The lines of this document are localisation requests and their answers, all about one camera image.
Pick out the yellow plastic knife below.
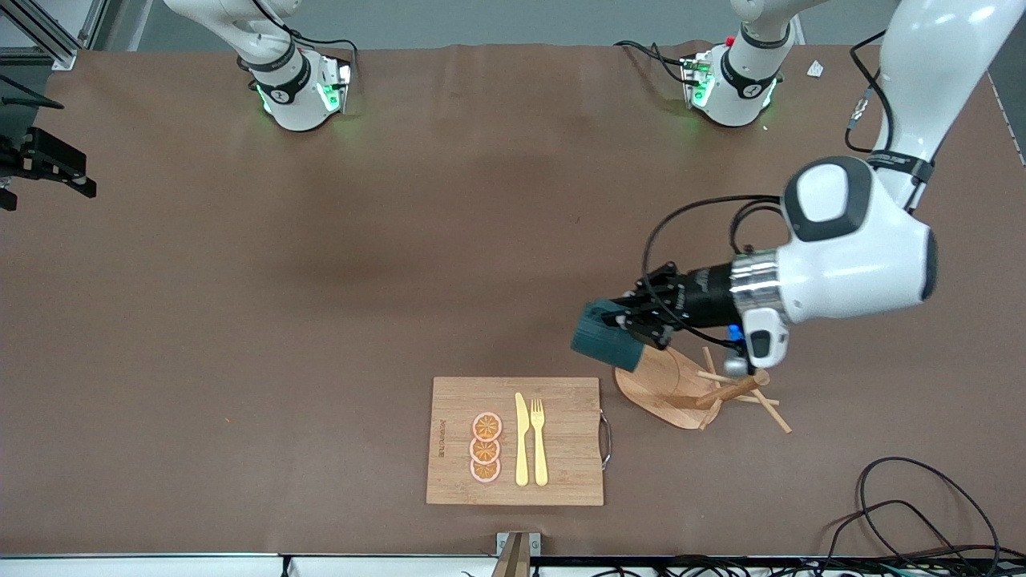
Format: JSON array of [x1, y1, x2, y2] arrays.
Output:
[[515, 392, 531, 487]]

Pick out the metal table edge bracket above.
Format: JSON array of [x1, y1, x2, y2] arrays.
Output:
[[491, 531, 542, 577]]

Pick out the yellow plastic fork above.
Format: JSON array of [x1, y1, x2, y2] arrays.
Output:
[[530, 398, 549, 487]]

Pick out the black left base cable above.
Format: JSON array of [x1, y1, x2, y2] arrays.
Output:
[[615, 40, 692, 85]]

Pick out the looped black cable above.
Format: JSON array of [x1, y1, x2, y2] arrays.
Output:
[[826, 457, 1003, 571]]

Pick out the aluminium frame profile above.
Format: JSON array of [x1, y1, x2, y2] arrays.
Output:
[[0, 0, 109, 71]]

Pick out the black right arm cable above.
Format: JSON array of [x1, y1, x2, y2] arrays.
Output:
[[0, 75, 65, 110]]

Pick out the black cable bundle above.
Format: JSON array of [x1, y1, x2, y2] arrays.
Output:
[[529, 555, 1026, 577]]

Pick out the bamboo cutting board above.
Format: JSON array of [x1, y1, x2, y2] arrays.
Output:
[[426, 377, 604, 506]]

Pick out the dark green ribbed cup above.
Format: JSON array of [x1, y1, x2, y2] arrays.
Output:
[[571, 301, 648, 373]]

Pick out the wooden cup rack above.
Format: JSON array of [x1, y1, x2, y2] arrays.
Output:
[[615, 345, 793, 434]]

